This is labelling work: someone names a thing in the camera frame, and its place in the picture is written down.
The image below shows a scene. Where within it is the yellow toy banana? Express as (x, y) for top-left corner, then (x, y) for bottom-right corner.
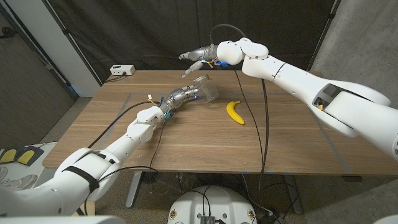
(226, 100), (246, 126)

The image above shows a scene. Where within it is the yellow black foot pedal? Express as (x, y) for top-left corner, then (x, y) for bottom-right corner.
(15, 146), (45, 166)
(0, 148), (18, 165)

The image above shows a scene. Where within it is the white power strip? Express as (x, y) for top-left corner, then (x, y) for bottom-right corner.
(109, 64), (136, 77)

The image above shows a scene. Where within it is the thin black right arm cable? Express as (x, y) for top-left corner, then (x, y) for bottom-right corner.
(233, 70), (264, 158)

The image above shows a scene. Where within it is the white round floor platform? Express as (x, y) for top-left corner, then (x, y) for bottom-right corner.
(0, 141), (68, 194)

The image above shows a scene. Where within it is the grey sneaker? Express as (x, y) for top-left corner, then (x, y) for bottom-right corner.
(0, 174), (38, 192)

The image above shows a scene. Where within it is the clear plastic jar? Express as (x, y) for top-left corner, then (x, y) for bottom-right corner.
(192, 76), (220, 105)

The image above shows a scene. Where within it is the black power strip cable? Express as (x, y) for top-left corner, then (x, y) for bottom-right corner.
(104, 72), (127, 83)

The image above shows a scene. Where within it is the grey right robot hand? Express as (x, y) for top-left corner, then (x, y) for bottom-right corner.
(178, 45), (220, 78)

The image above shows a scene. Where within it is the black backdrop curtain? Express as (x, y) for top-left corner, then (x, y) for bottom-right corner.
(46, 0), (341, 83)

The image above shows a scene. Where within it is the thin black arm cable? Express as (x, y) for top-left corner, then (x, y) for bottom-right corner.
(98, 119), (165, 183)
(233, 70), (264, 158)

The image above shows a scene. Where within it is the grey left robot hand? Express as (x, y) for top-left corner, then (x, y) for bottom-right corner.
(160, 84), (201, 114)

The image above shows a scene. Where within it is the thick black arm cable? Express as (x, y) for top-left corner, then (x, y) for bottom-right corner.
(88, 100), (162, 149)
(208, 24), (270, 191)

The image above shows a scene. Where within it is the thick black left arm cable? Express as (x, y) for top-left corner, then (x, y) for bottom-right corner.
(88, 100), (162, 149)

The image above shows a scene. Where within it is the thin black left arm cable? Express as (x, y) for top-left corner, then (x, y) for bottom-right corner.
(98, 119), (165, 183)

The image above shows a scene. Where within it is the white table leg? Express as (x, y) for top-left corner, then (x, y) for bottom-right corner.
(126, 170), (142, 208)

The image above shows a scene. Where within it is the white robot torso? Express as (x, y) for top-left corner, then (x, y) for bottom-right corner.
(167, 185), (258, 224)

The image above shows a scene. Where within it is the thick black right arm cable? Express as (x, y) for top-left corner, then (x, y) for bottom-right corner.
(208, 24), (270, 191)

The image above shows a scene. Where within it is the black round floor object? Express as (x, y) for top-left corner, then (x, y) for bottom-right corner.
(141, 171), (162, 184)

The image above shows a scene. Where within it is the black backdrop stand pole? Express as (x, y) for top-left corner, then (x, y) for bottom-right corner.
(42, 0), (103, 86)
(307, 0), (341, 71)

